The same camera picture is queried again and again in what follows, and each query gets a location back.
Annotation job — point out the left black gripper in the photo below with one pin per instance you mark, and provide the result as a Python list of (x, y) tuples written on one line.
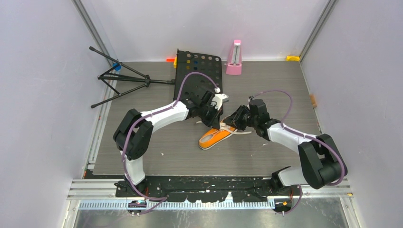
[(214, 121)]

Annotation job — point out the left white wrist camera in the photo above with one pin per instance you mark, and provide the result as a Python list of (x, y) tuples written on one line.
[(219, 99)]

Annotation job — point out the black tripod stand legs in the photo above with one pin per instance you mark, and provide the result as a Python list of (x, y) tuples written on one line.
[(109, 75)]

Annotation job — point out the blue clip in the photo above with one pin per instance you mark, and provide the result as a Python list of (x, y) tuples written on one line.
[(116, 67)]

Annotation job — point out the orange canvas sneaker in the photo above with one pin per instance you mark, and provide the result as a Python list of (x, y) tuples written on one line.
[(206, 143)]

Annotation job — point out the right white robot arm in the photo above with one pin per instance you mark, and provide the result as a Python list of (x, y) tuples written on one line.
[(320, 161)]

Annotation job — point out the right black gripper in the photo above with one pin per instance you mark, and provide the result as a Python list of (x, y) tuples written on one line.
[(235, 118)]

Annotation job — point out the yellow corner block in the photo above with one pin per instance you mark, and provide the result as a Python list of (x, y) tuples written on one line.
[(293, 58)]

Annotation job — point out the aluminium frame rail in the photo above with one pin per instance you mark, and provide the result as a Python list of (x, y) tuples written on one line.
[(98, 194)]

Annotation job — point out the white shoelace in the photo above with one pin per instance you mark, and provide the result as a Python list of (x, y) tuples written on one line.
[(224, 131)]

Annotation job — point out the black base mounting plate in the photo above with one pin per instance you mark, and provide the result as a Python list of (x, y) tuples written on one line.
[(205, 189)]

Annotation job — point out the yellow orange toy block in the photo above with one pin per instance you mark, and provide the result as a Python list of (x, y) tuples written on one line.
[(173, 60)]

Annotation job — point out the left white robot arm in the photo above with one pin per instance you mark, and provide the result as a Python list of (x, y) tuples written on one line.
[(134, 133)]

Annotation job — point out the pink metronome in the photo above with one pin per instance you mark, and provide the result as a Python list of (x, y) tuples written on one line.
[(234, 61)]

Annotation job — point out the black perforated music stand desk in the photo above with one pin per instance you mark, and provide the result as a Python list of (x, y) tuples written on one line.
[(195, 71)]

